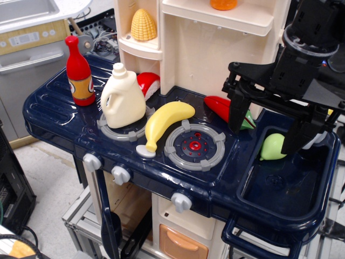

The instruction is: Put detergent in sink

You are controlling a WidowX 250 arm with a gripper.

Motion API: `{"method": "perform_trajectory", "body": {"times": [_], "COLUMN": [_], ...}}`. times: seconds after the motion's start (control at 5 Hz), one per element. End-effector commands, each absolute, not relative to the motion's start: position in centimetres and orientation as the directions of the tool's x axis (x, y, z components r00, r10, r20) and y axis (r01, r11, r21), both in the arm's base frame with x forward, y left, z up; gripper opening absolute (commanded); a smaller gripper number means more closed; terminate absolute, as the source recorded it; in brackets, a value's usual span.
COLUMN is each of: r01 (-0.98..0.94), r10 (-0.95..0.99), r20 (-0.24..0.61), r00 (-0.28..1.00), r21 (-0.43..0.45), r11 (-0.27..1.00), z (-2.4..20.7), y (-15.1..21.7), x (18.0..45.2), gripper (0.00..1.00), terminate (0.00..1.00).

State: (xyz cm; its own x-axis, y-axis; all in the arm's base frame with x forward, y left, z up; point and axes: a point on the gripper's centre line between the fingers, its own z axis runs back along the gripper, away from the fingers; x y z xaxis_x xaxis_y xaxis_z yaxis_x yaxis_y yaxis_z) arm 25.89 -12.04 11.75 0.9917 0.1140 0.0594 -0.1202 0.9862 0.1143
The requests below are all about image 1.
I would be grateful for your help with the grey right stove burner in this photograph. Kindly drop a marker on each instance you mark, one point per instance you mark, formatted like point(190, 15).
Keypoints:
point(195, 147)

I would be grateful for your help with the cream detergent bottle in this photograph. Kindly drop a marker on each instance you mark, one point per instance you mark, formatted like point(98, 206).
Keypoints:
point(122, 100)

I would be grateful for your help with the grey yellow toy faucet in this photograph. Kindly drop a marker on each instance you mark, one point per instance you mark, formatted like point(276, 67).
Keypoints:
point(317, 139)

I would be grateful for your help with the green toy pear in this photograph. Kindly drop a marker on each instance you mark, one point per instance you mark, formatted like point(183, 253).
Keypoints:
point(272, 147)

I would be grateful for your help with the grey stove burner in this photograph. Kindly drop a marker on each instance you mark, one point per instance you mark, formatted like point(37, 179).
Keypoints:
point(129, 133)
point(195, 147)

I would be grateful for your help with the red white toy sushi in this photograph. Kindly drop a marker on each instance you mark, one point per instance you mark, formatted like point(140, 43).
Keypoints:
point(149, 83)

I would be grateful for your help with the grey toy dishwasher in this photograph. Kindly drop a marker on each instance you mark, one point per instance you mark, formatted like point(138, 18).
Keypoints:
point(32, 50)

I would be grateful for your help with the cream toy kitchen cabinet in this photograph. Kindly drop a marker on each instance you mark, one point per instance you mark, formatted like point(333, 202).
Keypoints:
point(195, 43)

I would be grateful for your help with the black computer case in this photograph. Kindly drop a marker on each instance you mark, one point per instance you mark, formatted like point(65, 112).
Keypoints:
point(17, 197)

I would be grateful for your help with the grey right stove knob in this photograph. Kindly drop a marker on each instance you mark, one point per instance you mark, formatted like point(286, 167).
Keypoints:
point(181, 202)

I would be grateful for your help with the navy toy sink basin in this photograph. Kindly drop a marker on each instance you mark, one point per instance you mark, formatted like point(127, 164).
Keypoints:
point(293, 188)

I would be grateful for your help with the grey middle stove knob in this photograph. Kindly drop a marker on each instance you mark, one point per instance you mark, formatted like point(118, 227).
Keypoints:
point(120, 175)

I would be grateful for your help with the navy hanging ladle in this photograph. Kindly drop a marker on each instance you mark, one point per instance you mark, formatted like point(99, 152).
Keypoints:
point(108, 235)

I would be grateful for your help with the grey stove knob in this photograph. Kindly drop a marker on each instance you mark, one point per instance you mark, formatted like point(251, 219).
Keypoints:
point(92, 162)
point(120, 175)
point(181, 202)

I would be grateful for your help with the yellow toy banana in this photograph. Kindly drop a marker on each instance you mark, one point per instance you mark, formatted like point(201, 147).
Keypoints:
point(160, 121)

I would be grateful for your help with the red ketchup bottle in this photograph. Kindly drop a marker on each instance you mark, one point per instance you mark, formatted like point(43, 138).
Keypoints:
point(79, 74)

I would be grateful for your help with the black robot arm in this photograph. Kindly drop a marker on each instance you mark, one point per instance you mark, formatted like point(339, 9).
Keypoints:
point(316, 23)

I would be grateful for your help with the aluminium frame base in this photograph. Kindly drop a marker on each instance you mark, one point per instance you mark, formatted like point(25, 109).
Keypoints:
point(83, 226)

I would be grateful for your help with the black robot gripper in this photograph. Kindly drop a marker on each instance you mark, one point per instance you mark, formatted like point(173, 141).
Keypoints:
point(290, 86)

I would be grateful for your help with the yellow toy corn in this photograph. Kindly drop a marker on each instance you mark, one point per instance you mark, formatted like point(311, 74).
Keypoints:
point(143, 27)

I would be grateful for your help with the grey left stove knob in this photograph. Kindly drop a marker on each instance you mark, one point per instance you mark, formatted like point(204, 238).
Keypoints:
point(92, 162)

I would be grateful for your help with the orange toy on shelf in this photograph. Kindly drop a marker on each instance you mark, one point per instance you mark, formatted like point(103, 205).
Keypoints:
point(223, 5)

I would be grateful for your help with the orange toy drawer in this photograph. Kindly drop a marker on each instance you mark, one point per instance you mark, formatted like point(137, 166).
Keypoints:
point(179, 246)

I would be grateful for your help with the red toy chili pepper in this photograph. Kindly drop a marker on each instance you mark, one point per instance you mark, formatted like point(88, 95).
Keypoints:
point(221, 107)

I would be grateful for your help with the grey left stove burner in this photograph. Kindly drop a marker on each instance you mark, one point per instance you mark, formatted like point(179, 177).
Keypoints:
point(129, 133)

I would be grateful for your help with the navy toy kitchen counter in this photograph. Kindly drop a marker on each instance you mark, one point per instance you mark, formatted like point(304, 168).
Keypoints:
point(51, 116)

